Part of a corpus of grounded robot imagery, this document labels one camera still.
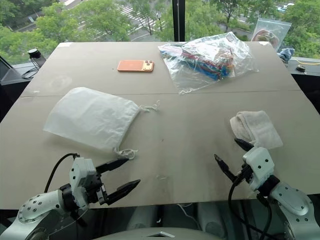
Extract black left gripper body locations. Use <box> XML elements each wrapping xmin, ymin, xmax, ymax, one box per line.
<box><xmin>84</xmin><ymin>173</ymin><xmax>110</xmax><ymax>205</ymax></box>

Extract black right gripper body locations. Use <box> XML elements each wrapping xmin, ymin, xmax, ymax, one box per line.
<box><xmin>235</xmin><ymin>163</ymin><xmax>253</xmax><ymax>185</ymax></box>

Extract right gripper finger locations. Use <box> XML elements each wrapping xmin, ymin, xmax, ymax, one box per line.
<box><xmin>213</xmin><ymin>153</ymin><xmax>238</xmax><ymax>183</ymax></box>
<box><xmin>234</xmin><ymin>138</ymin><xmax>256</xmax><ymax>152</ymax></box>

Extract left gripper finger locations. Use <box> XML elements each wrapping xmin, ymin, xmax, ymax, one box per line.
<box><xmin>106</xmin><ymin>178</ymin><xmax>142</xmax><ymax>205</ymax></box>
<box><xmin>95</xmin><ymin>157</ymin><xmax>130</xmax><ymax>175</ymax></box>

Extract folded off-white towel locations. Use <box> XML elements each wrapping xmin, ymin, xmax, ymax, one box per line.
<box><xmin>229</xmin><ymin>110</ymin><xmax>284</xmax><ymax>151</ymax></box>

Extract clear bag of colourful items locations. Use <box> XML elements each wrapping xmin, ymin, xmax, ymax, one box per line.
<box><xmin>157</xmin><ymin>31</ymin><xmax>260</xmax><ymax>96</ymax></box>

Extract clear zip bag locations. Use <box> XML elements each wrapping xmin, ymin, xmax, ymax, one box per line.
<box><xmin>250</xmin><ymin>17</ymin><xmax>293</xmax><ymax>54</ymax></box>

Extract orange smartphone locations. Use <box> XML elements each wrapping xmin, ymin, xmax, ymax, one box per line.
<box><xmin>117</xmin><ymin>59</ymin><xmax>155</xmax><ymax>74</ymax></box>

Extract blue crumpled cloth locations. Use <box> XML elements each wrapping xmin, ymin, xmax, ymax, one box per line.
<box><xmin>278</xmin><ymin>47</ymin><xmax>296</xmax><ymax>62</ymax></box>

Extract dark grey angled panel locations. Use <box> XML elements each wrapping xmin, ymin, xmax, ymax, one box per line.
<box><xmin>0</xmin><ymin>55</ymin><xmax>29</xmax><ymax>86</ymax></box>

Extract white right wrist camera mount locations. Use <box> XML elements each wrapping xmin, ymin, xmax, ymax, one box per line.
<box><xmin>241</xmin><ymin>146</ymin><xmax>276</xmax><ymax>192</ymax></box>

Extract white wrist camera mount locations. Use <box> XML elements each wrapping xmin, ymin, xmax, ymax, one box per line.
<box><xmin>68</xmin><ymin>156</ymin><xmax>97</xmax><ymax>209</ymax></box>
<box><xmin>241</xmin><ymin>146</ymin><xmax>276</xmax><ymax>192</ymax></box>

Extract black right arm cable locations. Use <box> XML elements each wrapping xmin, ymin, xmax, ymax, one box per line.
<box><xmin>227</xmin><ymin>172</ymin><xmax>274</xmax><ymax>240</ymax></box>

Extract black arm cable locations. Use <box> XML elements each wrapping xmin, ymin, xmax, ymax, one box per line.
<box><xmin>227</xmin><ymin>172</ymin><xmax>274</xmax><ymax>240</ymax></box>
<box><xmin>44</xmin><ymin>152</ymin><xmax>81</xmax><ymax>194</ymax></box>

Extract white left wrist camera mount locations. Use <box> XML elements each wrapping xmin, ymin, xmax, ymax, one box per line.
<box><xmin>68</xmin><ymin>156</ymin><xmax>97</xmax><ymax>209</ymax></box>

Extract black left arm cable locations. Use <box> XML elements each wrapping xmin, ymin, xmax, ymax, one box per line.
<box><xmin>44</xmin><ymin>152</ymin><xmax>81</xmax><ymax>194</ymax></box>

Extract white drawstring pouch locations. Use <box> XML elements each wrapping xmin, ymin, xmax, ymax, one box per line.
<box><xmin>42</xmin><ymin>86</ymin><xmax>161</xmax><ymax>161</ymax></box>

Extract white hanging string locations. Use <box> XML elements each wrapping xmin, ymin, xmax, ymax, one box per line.
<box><xmin>176</xmin><ymin>202</ymin><xmax>199</xmax><ymax>226</ymax></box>

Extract yellow cable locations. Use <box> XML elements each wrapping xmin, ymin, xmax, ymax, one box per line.
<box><xmin>289</xmin><ymin>56</ymin><xmax>320</xmax><ymax>67</ymax></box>

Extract black round camera on stand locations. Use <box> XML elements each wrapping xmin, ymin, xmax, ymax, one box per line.
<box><xmin>20</xmin><ymin>48</ymin><xmax>48</xmax><ymax>80</ymax></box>

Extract black window frame post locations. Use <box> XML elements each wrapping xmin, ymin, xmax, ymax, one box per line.
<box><xmin>172</xmin><ymin>0</ymin><xmax>186</xmax><ymax>42</ymax></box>

